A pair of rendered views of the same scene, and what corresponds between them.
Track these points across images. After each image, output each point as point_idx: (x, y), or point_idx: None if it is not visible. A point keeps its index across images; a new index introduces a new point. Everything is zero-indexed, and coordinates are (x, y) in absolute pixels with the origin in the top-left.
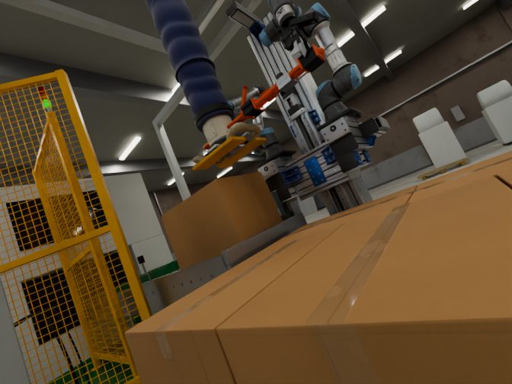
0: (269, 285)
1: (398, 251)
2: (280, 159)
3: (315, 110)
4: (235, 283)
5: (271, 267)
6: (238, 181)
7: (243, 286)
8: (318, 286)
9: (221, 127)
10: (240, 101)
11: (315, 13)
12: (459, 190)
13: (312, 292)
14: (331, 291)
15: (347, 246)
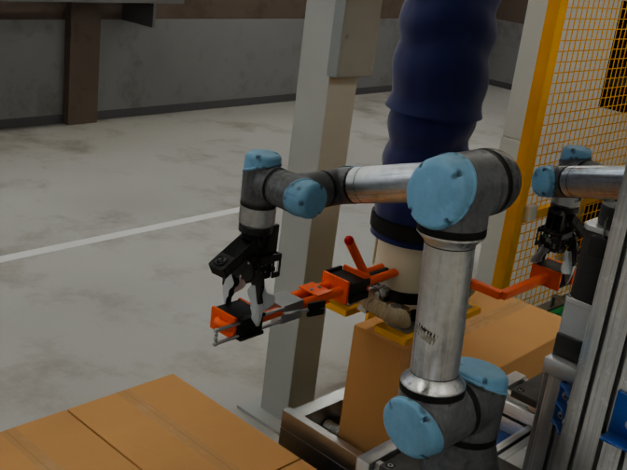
0: (90, 431)
1: (22, 464)
2: (526, 404)
3: (568, 400)
4: (151, 421)
5: (140, 440)
6: (396, 357)
7: (123, 423)
8: (40, 438)
9: (375, 259)
10: (579, 189)
11: (209, 266)
12: None
13: (38, 435)
14: (26, 438)
15: (82, 467)
